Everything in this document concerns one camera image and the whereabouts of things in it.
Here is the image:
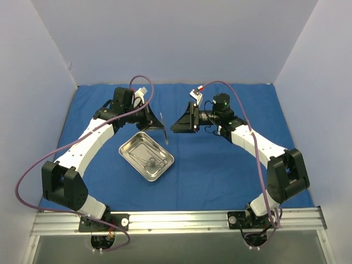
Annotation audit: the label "blue surgical drape cloth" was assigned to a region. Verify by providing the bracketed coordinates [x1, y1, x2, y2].
[59, 84, 294, 211]

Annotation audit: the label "stainless steel instrument tray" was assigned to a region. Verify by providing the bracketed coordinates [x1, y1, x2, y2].
[119, 131, 174, 182]

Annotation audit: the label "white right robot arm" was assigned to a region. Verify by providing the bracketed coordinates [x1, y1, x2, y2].
[171, 102, 310, 227]

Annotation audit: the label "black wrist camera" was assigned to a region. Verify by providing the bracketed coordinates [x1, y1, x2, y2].
[212, 93, 234, 114]
[111, 87, 134, 109]

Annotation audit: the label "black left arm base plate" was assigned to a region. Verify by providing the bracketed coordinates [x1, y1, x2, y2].
[78, 212, 130, 233]

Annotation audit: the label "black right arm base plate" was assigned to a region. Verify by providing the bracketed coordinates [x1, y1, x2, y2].
[227, 209, 272, 230]

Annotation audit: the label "steel tweezers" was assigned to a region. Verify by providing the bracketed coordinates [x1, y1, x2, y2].
[159, 112, 169, 145]

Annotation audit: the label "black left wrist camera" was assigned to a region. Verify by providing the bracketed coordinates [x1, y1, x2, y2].
[111, 87, 134, 109]

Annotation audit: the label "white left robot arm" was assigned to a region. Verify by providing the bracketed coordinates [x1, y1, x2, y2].
[41, 106, 164, 230]

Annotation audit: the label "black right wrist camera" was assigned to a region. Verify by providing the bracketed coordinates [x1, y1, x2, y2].
[212, 93, 234, 114]

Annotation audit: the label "steel surgical scissors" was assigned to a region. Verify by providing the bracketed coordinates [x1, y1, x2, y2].
[143, 144, 168, 169]

